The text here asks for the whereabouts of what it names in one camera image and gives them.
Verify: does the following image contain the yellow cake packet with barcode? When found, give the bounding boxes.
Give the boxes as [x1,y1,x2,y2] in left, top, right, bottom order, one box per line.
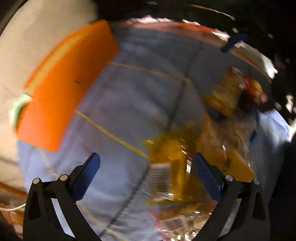
[144,123,205,206]

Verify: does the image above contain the clear cookie bag pink edge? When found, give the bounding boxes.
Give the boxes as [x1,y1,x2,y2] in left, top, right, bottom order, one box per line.
[149,200,217,240]

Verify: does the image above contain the clear biscuit stick packet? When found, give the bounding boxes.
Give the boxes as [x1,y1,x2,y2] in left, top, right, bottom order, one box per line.
[196,114,256,182]

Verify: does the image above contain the red snack packet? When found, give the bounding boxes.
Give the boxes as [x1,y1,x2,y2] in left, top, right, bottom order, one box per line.
[242,74,267,105]

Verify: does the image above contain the orange cardboard box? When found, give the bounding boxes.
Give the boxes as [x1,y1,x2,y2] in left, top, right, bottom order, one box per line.
[10,20,118,151]

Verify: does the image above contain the light blue checked cloth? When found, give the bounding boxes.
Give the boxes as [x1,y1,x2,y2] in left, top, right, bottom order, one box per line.
[18,27,295,240]

